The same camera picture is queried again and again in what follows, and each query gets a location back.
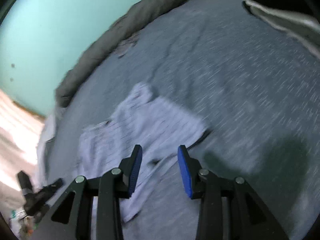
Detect black folded garment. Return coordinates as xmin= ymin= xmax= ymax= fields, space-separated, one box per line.
xmin=244 ymin=0 xmax=320 ymax=23

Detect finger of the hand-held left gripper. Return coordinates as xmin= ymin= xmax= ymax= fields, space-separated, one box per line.
xmin=16 ymin=171 xmax=33 ymax=193
xmin=37 ymin=178 xmax=63 ymax=198

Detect colourful clutter pile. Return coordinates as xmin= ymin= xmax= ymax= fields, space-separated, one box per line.
xmin=9 ymin=209 xmax=38 ymax=238

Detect dark grey rolled duvet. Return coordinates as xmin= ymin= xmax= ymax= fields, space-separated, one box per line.
xmin=54 ymin=0 xmax=217 ymax=108

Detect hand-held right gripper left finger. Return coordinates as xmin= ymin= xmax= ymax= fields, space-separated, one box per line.
xmin=31 ymin=144 xmax=143 ymax=240

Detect wooden strip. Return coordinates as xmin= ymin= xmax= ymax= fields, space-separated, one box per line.
xmin=12 ymin=100 xmax=48 ymax=119

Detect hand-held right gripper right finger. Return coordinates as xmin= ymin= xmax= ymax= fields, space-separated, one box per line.
xmin=177 ymin=145 xmax=290 ymax=240

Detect crumpled blue-grey garment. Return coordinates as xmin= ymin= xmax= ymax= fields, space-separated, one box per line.
xmin=114 ymin=31 xmax=140 ymax=58

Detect light plaid shorts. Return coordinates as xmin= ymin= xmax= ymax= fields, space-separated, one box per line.
xmin=79 ymin=82 xmax=209 ymax=223

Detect pale pink curtain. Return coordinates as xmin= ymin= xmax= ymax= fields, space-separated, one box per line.
xmin=0 ymin=87 xmax=47 ymax=205

